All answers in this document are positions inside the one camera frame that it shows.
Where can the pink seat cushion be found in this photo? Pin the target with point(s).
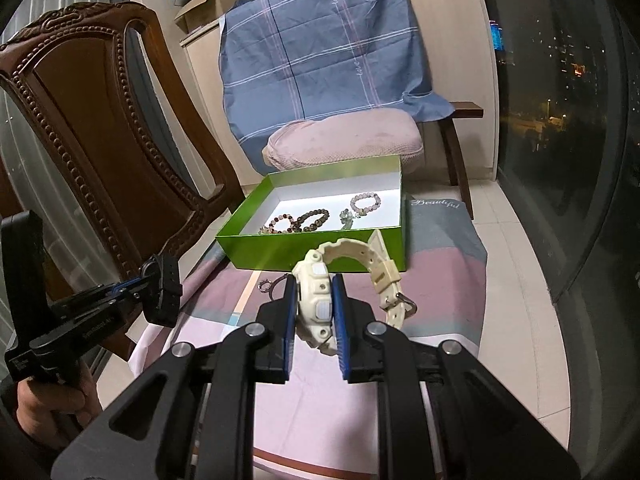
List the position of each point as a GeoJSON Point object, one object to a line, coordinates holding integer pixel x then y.
{"type": "Point", "coordinates": [345, 137]}

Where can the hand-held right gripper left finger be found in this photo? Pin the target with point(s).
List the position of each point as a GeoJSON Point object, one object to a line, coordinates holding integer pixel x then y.
{"type": "Point", "coordinates": [289, 330]}

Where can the black wristwatch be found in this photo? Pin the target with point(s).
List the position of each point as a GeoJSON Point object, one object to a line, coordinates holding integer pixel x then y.
{"type": "Point", "coordinates": [167, 290]}

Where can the cream wristwatch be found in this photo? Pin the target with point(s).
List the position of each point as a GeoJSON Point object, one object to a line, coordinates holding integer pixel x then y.
{"type": "Point", "coordinates": [312, 280]}

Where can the dark glass window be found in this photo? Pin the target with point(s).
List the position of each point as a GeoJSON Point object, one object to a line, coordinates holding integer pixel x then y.
{"type": "Point", "coordinates": [550, 110]}

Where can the dark wooden armchair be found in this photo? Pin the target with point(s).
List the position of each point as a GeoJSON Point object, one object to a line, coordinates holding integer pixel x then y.
{"type": "Point", "coordinates": [457, 160]}

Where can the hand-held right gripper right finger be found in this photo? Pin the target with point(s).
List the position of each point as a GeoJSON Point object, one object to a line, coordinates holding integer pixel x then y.
{"type": "Point", "coordinates": [341, 330]}

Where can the pink grey striped blanket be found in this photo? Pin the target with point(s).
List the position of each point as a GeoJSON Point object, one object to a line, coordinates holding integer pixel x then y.
{"type": "Point", "coordinates": [440, 270]}

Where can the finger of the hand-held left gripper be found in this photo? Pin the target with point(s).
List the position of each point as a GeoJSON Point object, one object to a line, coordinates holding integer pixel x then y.
{"type": "Point", "coordinates": [125, 287]}
{"type": "Point", "coordinates": [120, 306]}

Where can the person's left hand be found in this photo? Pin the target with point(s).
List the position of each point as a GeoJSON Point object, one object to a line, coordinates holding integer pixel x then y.
{"type": "Point", "coordinates": [45, 410]}

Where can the carved wooden chair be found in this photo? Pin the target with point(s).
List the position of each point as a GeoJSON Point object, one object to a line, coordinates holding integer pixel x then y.
{"type": "Point", "coordinates": [100, 135]}

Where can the green cardboard box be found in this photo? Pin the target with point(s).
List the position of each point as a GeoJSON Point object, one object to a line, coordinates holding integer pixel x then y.
{"type": "Point", "coordinates": [260, 255]}

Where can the green pendant charm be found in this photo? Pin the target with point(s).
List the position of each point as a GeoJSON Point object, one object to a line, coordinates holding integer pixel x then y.
{"type": "Point", "coordinates": [345, 215]}

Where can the blue plaid cloth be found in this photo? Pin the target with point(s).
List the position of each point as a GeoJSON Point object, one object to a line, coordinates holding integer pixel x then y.
{"type": "Point", "coordinates": [325, 60]}

